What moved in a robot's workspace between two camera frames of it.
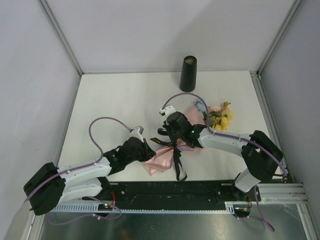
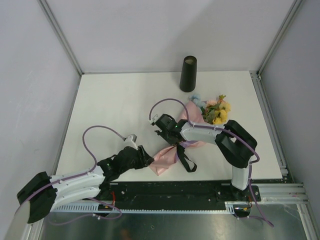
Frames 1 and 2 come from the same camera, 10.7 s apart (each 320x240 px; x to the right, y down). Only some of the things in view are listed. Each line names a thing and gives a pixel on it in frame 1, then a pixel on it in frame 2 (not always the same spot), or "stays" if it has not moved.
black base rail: (181, 191) stays
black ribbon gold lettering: (181, 172) → (181, 155)
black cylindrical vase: (188, 74) stays
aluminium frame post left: (62, 35) stays
